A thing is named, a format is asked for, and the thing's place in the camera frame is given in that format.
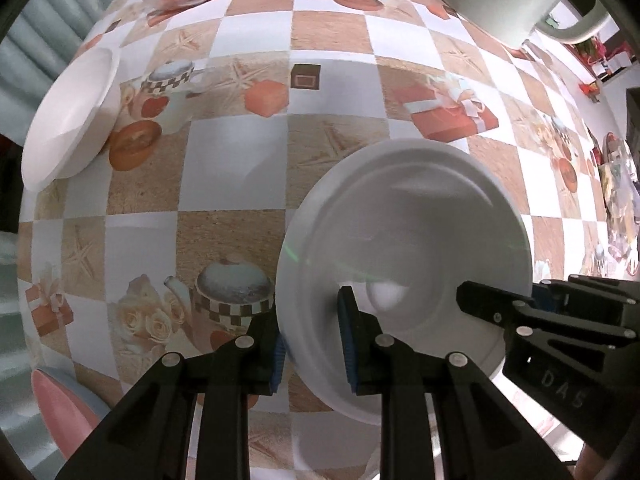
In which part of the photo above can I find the white foam bowl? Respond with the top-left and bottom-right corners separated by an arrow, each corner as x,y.
276,139 -> 533,425
22,47 -> 120,193

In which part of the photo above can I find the clutter of packets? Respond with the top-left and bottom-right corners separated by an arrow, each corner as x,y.
594,131 -> 639,278

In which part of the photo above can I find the teal curtain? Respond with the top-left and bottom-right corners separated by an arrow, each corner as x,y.
1,0 -> 113,479

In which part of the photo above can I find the pink square plate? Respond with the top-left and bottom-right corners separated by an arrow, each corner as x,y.
32,368 -> 102,460

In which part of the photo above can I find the green square plate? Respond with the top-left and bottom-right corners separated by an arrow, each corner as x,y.
46,367 -> 111,420

